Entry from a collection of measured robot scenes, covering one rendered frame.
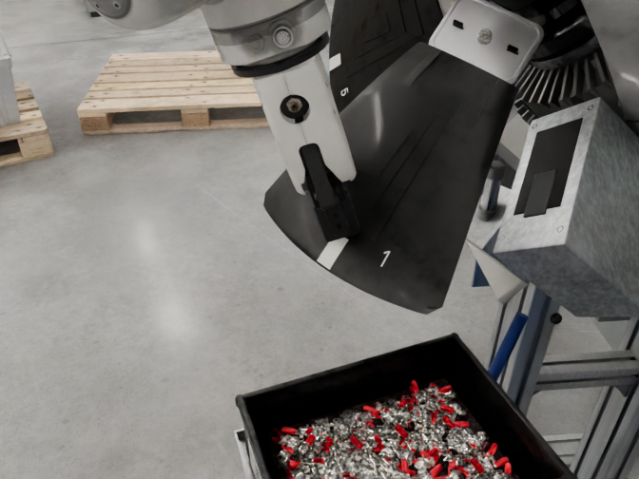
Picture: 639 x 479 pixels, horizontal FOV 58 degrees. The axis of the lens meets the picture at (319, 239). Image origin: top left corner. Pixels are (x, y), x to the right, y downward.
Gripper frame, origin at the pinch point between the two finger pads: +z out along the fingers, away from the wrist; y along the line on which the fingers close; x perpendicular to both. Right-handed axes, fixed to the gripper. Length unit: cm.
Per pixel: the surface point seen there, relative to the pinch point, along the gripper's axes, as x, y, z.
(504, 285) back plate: -15.2, 6.5, 20.1
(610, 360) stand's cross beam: -33, 19, 55
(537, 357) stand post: -20.1, 13.6, 42.9
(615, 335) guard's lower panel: -60, 70, 113
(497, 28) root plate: -19.0, 10.4, -7.6
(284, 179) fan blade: 4.4, 8.9, -0.3
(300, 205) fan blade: 3.3, 5.2, 1.1
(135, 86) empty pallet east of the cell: 104, 286, 60
